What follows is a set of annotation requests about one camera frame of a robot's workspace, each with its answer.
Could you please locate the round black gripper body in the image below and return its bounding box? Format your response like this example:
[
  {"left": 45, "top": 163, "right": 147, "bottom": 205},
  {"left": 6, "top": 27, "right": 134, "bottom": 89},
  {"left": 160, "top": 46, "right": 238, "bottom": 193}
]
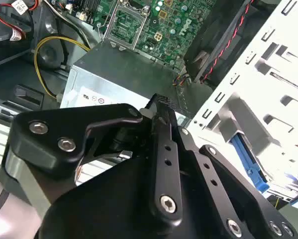
[{"left": 38, "top": 121, "right": 230, "bottom": 239}]

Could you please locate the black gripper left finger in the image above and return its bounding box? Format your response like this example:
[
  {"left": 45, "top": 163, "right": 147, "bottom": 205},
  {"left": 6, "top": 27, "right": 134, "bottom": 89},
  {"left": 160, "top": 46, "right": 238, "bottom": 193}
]
[{"left": 4, "top": 94, "right": 184, "bottom": 226}]

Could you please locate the hard disk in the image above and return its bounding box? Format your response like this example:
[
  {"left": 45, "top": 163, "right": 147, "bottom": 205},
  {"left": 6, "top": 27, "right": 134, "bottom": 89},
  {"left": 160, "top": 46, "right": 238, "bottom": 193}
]
[{"left": 229, "top": 132, "right": 270, "bottom": 194}]

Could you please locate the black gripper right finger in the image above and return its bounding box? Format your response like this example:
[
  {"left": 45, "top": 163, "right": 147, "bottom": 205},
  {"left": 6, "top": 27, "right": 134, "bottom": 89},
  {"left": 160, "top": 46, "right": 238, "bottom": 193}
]
[{"left": 159, "top": 94, "right": 298, "bottom": 239}]

